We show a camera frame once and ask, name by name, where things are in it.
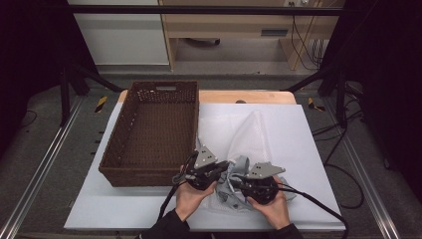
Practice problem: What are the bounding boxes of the black cables under desk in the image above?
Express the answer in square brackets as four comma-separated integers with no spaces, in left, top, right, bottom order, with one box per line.
[288,1,327,72]

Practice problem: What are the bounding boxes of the person's left hand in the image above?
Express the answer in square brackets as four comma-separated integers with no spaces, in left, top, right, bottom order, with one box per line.
[174,164,218,222]

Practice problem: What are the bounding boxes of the white table cover board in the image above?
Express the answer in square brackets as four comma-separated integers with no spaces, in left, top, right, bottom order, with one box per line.
[63,102,346,232]

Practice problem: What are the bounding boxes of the grey garment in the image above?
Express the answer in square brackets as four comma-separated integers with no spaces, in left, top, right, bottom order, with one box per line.
[214,154,297,211]

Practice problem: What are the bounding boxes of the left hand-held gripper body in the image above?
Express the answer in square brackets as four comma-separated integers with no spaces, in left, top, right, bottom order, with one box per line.
[172,145,220,191]

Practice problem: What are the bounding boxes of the left hand-held gripper cable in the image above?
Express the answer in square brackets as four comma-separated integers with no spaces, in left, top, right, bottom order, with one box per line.
[157,150,200,222]

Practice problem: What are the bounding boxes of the black metal stand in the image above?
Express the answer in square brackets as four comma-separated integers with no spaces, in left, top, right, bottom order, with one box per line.
[284,64,349,129]
[59,61,124,127]

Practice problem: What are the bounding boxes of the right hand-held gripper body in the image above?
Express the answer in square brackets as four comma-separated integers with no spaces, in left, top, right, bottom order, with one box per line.
[244,161,287,205]

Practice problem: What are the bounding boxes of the light wooden desk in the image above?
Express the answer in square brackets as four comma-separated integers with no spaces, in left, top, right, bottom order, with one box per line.
[158,0,346,72]

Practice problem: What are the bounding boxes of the yellow black tape mark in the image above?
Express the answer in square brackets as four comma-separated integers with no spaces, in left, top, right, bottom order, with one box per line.
[307,97,326,113]

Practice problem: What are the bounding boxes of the right hand-held gripper cable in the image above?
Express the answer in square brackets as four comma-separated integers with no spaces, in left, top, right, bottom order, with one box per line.
[273,181,350,235]

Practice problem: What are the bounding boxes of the black horizontal frame bar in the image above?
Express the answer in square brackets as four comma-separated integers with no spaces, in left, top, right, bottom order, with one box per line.
[66,4,346,17]

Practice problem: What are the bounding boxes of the brown wicker basket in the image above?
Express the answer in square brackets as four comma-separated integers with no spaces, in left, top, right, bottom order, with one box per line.
[98,80,200,188]

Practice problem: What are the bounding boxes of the aluminium floor rail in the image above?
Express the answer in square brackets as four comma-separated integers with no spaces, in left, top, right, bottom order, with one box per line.
[0,96,85,239]
[321,96,402,239]

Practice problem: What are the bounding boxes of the person's right hand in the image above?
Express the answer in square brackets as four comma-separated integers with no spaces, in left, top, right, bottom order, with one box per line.
[246,188,292,231]

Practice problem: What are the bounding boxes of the black floor cables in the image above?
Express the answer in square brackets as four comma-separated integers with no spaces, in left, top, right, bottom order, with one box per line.
[311,83,366,211]

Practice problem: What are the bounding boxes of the white cabinet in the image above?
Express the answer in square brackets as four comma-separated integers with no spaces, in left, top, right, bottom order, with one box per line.
[67,0,170,66]

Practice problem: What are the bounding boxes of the hand-held gripper cable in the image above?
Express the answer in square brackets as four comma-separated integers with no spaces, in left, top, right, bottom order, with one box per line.
[157,150,200,222]
[273,181,350,235]

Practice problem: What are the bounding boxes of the white mesh laundry bag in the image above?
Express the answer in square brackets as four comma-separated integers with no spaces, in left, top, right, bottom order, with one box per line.
[195,111,297,214]

